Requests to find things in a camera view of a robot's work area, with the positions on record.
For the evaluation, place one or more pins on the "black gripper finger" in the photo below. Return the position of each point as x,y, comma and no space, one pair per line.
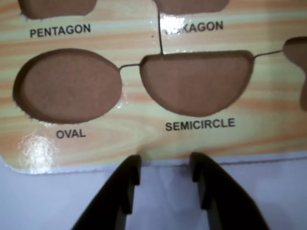
112,198
225,203

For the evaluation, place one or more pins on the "wooden shape puzzle board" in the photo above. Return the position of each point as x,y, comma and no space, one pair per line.
134,119

